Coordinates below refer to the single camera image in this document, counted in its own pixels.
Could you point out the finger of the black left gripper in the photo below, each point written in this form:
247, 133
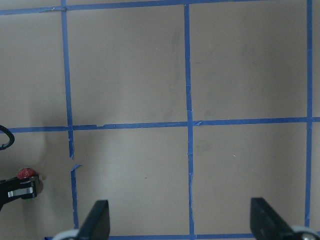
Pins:
15, 188

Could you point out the red strawberry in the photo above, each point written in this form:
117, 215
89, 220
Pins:
25, 173

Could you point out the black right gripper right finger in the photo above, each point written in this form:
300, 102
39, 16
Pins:
266, 222

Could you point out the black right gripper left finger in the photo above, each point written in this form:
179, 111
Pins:
97, 223

